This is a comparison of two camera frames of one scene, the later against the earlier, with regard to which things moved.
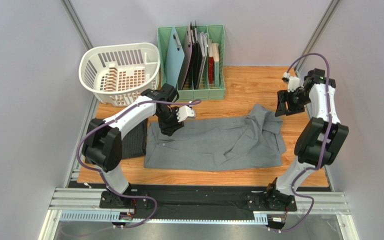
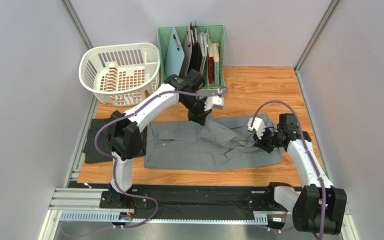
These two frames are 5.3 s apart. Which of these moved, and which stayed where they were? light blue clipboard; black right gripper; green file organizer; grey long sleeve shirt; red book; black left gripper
Moved: black right gripper; black left gripper
Stayed: green file organizer; grey long sleeve shirt; light blue clipboard; red book
